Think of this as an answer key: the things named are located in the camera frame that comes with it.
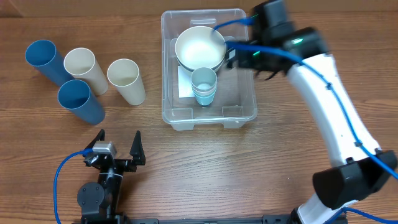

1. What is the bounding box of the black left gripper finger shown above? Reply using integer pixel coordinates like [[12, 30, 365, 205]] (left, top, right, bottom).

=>
[[130, 131, 146, 166], [85, 129, 105, 149]]

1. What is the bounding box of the dark blue bowl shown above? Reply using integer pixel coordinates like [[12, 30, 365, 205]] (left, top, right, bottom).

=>
[[177, 57, 224, 72]]

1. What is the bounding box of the cream bowl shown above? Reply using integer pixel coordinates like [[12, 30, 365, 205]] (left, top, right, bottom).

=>
[[175, 26, 226, 60], [178, 63, 223, 76]]

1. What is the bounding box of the grey small cup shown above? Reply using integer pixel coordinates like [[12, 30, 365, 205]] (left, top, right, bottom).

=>
[[191, 67, 217, 90]]

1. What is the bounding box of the pink small cup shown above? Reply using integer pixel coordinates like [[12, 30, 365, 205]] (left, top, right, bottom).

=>
[[192, 87, 216, 93]]

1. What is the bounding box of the dark blue tumbler front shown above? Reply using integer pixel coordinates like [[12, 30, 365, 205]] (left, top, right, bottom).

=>
[[57, 80, 105, 125]]

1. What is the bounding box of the dark blue tumbler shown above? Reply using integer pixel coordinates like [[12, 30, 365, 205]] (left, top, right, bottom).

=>
[[57, 80, 105, 125], [25, 40, 74, 86]]

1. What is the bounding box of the clear plastic storage bin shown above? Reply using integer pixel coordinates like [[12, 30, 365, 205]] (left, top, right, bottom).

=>
[[161, 8, 257, 131]]

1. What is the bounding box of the teal small cup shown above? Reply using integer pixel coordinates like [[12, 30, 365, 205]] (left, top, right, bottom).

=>
[[193, 91, 215, 98]]

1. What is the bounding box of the light blue small cup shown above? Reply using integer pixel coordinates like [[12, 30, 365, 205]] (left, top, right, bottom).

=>
[[195, 95, 214, 106]]

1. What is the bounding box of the cream tumbler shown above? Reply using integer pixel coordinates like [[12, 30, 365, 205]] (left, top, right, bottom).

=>
[[107, 58, 146, 106], [63, 47, 108, 95]]

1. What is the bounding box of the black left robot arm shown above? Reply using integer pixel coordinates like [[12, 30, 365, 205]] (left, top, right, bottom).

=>
[[77, 129, 146, 224]]

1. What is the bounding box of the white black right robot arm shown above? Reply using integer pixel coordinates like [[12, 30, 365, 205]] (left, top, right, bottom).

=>
[[226, 1, 397, 223]]

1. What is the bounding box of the white label in bin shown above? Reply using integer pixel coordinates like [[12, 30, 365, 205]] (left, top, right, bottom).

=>
[[178, 67, 194, 98]]

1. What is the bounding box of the dark blue tumbler far left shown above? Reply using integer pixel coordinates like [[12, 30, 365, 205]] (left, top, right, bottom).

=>
[[25, 40, 74, 86]]

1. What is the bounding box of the blue left camera cable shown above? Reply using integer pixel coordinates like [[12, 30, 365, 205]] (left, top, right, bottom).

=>
[[53, 148, 94, 224]]

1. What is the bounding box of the blue camera cable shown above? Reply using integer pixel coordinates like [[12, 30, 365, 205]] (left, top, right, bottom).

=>
[[53, 148, 94, 224], [213, 17, 398, 224]]

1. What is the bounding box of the blue right camera cable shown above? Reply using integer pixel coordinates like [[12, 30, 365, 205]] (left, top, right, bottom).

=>
[[213, 17, 398, 224]]

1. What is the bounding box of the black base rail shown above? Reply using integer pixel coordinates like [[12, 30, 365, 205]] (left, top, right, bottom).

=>
[[73, 215, 290, 224]]

